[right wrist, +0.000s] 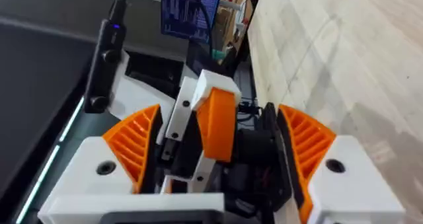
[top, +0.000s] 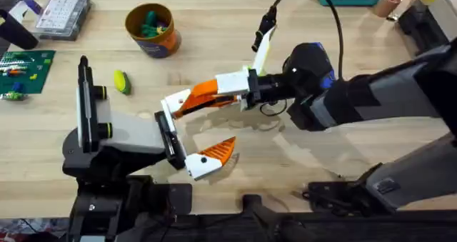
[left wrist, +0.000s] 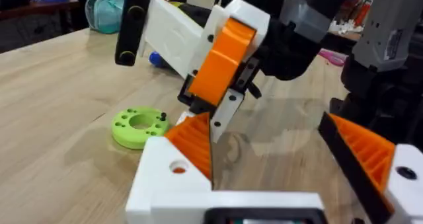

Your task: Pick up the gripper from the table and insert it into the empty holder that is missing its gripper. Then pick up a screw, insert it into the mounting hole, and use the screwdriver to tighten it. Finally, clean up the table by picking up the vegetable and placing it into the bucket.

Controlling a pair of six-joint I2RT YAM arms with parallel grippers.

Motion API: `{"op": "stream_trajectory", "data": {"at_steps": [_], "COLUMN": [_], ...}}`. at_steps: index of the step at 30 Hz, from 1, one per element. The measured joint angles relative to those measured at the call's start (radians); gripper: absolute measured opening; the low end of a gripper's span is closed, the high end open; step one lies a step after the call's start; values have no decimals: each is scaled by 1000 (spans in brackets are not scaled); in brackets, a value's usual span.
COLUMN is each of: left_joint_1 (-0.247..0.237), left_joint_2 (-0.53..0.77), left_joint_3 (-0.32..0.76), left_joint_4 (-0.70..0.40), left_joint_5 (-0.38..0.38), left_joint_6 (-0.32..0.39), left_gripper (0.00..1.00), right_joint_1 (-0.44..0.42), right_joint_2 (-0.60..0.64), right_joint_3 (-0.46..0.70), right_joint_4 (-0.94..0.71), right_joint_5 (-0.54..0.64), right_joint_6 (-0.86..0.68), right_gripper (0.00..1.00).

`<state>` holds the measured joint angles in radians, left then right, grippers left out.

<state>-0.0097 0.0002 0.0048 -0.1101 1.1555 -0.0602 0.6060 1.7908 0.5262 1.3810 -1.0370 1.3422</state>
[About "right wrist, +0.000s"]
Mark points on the orange wedge finger of the left gripper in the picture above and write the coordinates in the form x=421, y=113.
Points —
x=216, y=125

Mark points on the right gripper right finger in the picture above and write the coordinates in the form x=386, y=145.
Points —
x=347, y=184

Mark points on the bare white finger of the left gripper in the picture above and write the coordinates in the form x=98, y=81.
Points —
x=181, y=111

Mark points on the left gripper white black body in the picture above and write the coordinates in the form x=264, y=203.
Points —
x=138, y=92

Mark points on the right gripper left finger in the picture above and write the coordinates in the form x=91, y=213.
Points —
x=89, y=164

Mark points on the computer monitor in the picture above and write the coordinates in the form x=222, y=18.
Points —
x=185, y=12

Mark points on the brown cardboard box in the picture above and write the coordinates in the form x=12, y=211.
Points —
x=236, y=16

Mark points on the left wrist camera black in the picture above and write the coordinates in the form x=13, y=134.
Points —
x=105, y=65

